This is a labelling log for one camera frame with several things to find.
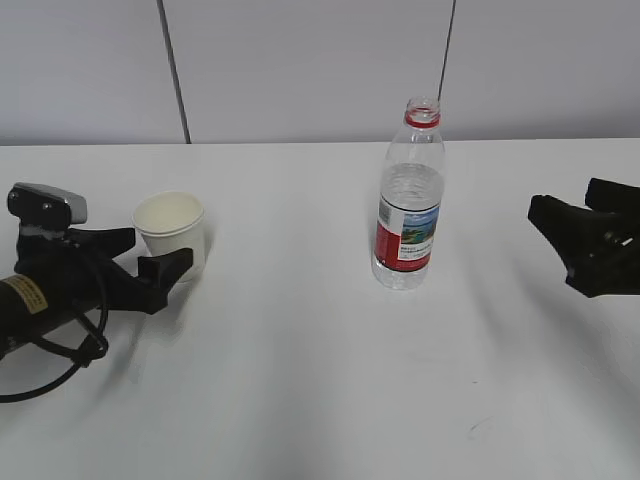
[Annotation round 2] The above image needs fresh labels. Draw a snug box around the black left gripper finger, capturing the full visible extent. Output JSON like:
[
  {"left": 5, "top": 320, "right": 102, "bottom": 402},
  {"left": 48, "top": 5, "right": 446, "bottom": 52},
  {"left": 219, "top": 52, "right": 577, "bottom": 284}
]
[
  {"left": 137, "top": 248, "right": 194, "bottom": 313},
  {"left": 72, "top": 227, "right": 136, "bottom": 259}
]

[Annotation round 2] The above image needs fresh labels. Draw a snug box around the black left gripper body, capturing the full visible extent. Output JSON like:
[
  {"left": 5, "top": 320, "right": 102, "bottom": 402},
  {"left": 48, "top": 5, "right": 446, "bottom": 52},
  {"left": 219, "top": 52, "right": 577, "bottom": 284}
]
[{"left": 14, "top": 227, "right": 140, "bottom": 312}]

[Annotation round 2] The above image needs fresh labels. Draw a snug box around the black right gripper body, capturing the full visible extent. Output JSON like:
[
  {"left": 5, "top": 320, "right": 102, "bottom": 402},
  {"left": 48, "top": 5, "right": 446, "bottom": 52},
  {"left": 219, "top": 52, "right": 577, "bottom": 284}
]
[{"left": 565, "top": 211, "right": 639, "bottom": 298}]

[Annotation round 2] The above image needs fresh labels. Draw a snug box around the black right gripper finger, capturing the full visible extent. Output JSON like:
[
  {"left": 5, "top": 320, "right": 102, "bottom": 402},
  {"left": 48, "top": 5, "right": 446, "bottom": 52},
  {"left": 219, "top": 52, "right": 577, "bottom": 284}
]
[
  {"left": 527, "top": 195, "right": 600, "bottom": 260},
  {"left": 585, "top": 178, "right": 640, "bottom": 215}
]

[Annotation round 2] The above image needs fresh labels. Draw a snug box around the white paper cup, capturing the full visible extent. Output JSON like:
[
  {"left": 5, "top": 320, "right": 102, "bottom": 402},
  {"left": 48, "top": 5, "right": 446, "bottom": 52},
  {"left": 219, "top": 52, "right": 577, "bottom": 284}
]
[{"left": 132, "top": 191, "right": 206, "bottom": 283}]

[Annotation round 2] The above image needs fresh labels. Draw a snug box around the clear water bottle red label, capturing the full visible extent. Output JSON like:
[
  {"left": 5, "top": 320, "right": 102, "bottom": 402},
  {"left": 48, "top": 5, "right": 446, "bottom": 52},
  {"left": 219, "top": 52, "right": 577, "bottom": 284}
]
[{"left": 372, "top": 97, "right": 445, "bottom": 290}]

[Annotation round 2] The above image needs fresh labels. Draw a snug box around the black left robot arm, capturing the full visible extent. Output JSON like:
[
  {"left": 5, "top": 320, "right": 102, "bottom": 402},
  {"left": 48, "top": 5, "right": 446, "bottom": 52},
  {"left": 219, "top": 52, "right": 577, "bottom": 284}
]
[{"left": 1, "top": 228, "right": 194, "bottom": 357}]

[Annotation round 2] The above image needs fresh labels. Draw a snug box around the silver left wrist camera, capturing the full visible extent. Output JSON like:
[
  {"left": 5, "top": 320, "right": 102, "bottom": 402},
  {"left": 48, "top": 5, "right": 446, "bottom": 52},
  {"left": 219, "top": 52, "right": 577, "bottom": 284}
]
[{"left": 7, "top": 182, "right": 88, "bottom": 232}]

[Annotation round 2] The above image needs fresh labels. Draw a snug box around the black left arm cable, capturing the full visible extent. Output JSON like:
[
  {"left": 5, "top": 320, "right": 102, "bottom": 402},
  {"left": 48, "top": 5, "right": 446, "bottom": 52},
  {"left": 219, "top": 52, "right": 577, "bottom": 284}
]
[{"left": 0, "top": 239, "right": 110, "bottom": 404}]

